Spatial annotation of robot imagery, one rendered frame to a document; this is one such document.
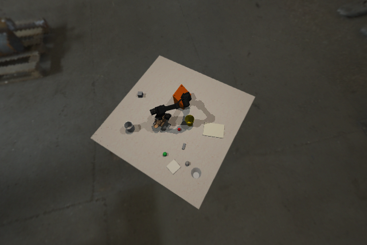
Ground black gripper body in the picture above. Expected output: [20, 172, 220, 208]
[162, 112, 171, 120]

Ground beige flat rectangular panel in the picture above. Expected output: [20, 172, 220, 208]
[203, 122, 225, 138]

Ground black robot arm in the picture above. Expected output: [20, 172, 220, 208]
[150, 92, 192, 120]

